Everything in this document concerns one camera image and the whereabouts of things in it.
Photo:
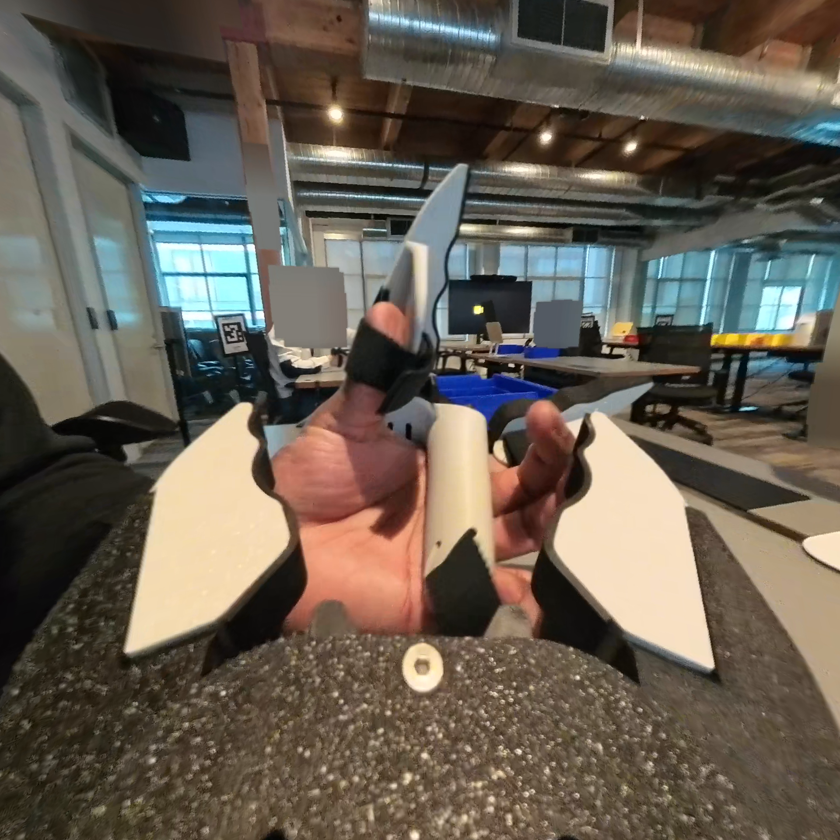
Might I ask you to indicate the slim silver air duct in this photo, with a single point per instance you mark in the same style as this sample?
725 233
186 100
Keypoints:
367 157

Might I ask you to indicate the white ceiling vent grille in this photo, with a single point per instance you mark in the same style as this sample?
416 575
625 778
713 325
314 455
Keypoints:
564 23

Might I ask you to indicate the yellow box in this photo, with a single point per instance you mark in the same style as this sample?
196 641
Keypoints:
625 333

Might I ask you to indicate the blue divided plastic bin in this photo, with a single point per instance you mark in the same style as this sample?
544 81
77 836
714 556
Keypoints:
485 387

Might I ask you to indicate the brown office desk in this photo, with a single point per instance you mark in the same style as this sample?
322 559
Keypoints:
590 366

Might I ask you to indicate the black mesh office chair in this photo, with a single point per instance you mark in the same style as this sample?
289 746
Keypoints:
682 354

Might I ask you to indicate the black computer monitor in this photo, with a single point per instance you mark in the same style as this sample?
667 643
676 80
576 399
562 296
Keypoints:
512 302

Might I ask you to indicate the black chair armrest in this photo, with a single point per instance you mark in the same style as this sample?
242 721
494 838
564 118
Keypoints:
118 420

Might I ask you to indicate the row of yellow bins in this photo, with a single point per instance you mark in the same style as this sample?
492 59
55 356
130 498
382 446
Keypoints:
761 340

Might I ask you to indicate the white door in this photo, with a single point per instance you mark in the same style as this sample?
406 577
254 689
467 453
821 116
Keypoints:
111 262

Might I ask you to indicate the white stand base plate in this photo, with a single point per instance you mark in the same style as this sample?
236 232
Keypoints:
825 551

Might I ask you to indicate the person's left hand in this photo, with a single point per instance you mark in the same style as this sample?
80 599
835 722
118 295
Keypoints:
354 512

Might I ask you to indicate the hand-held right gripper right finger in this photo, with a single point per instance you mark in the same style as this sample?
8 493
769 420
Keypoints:
630 538

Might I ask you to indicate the fiducial tag sign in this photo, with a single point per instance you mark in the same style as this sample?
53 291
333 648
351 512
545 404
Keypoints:
231 333

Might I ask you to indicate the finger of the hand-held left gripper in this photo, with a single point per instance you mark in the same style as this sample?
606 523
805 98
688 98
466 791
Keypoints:
426 262
610 401

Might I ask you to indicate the person's black jacket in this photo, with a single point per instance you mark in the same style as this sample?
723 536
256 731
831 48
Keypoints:
46 512

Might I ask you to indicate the large silver air duct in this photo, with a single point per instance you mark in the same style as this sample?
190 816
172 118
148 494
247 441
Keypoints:
689 72

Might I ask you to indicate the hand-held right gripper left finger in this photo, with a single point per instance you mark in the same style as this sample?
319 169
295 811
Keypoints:
203 531

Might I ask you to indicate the black wall panel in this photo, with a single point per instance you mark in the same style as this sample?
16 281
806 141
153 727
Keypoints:
154 124

